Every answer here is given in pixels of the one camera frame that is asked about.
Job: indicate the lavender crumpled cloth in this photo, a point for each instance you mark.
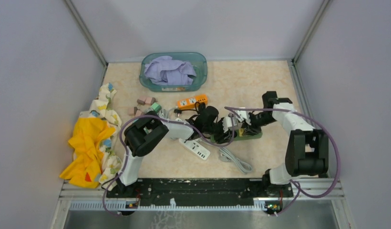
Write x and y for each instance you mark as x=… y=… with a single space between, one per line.
x=165 y=70

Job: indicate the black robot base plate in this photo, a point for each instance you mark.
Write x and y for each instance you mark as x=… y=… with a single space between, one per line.
x=210 y=192

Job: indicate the white power strip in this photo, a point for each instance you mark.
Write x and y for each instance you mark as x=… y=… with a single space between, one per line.
x=194 y=147

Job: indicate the pink plug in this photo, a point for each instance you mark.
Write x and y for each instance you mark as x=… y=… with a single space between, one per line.
x=139 y=113
x=141 y=101
x=132 y=111
x=150 y=101

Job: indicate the yellow cloth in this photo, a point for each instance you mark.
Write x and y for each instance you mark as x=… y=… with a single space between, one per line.
x=88 y=134

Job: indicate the teal plastic basin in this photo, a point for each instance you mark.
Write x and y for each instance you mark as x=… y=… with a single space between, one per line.
x=198 y=61

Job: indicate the green power strip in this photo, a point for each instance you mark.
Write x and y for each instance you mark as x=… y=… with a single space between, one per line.
x=236 y=138

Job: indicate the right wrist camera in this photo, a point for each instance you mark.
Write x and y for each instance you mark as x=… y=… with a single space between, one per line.
x=243 y=116

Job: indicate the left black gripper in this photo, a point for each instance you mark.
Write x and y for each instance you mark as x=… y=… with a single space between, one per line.
x=226 y=138

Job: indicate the yellow plug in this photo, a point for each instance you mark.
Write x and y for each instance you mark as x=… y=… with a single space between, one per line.
x=241 y=132

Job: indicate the patterned cream cloth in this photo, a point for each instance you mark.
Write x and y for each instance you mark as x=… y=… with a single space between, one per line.
x=101 y=108

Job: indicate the orange power strip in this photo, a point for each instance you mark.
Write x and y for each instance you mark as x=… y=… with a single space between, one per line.
x=189 y=103

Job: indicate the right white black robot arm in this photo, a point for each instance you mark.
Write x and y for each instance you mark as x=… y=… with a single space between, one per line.
x=307 y=150

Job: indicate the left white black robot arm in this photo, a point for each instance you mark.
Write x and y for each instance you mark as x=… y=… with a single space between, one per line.
x=142 y=134

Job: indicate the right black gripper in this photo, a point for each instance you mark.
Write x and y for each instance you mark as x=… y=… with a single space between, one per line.
x=250 y=129

